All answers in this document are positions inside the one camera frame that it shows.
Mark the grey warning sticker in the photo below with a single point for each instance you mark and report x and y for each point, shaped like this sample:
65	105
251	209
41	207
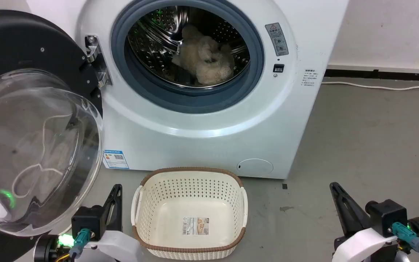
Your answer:
277	39

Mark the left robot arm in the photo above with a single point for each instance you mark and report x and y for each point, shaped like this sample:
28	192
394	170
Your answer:
49	249

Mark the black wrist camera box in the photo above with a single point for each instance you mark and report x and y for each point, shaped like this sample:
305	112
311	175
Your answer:
386	216
87	220

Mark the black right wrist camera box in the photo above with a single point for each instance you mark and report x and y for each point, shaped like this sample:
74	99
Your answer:
386	216

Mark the round white filter cover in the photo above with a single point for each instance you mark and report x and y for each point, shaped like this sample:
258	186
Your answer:
255	168

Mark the chrome door hinge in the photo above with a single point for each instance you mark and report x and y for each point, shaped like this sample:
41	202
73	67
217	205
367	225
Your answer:
96	58

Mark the paper label inside basket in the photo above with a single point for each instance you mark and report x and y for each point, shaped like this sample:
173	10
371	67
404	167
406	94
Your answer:
195	226

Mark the black door latch socket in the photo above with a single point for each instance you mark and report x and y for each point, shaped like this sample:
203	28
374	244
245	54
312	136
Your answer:
278	68

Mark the black door with clear glass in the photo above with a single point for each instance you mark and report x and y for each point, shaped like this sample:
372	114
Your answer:
38	145

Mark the small printed text sticker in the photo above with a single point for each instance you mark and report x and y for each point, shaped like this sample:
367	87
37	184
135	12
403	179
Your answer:
309	78

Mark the blue energy label sticker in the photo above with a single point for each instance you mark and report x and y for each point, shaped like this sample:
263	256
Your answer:
116	159

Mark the perforated steel drum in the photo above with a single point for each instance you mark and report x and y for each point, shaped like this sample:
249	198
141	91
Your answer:
151	40

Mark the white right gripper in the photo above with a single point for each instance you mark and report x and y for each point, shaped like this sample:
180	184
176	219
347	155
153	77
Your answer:
362	245

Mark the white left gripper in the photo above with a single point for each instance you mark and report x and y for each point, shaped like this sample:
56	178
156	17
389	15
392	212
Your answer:
118	245

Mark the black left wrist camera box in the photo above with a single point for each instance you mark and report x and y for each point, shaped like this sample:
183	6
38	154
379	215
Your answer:
87	220

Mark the beige plush toy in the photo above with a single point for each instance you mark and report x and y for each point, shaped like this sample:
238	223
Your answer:
206	62

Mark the cream laundry basket brown rim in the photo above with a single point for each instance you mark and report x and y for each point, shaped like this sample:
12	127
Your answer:
191	196

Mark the black baseboard strip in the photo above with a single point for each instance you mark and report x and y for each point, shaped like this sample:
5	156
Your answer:
384	75

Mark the white front-load washing machine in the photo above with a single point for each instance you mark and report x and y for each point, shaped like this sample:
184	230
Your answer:
202	138

